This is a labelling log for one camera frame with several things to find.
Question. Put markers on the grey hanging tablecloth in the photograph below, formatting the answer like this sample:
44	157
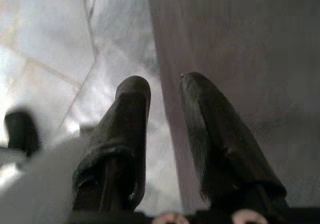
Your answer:
245	47

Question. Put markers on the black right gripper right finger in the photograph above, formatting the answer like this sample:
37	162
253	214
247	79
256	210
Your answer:
215	134

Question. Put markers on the robot black foot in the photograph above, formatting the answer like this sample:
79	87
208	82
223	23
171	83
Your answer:
22	131

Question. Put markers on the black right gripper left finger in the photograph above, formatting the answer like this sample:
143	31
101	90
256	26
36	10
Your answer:
120	139

